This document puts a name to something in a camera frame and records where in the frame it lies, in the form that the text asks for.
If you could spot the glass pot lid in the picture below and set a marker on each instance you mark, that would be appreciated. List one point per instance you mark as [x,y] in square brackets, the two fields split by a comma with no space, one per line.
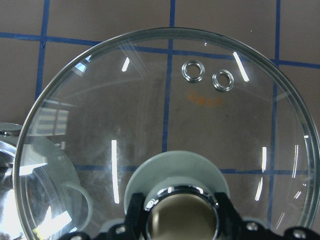
[180,114]

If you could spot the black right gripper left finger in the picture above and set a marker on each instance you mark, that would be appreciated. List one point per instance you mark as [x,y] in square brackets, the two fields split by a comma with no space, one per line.
[136,218]

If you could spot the white electric cooking pot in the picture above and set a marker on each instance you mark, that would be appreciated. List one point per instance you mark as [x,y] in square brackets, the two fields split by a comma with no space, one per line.
[50,201]

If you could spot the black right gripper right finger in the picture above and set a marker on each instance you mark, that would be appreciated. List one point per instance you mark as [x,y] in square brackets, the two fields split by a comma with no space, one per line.
[230,221]

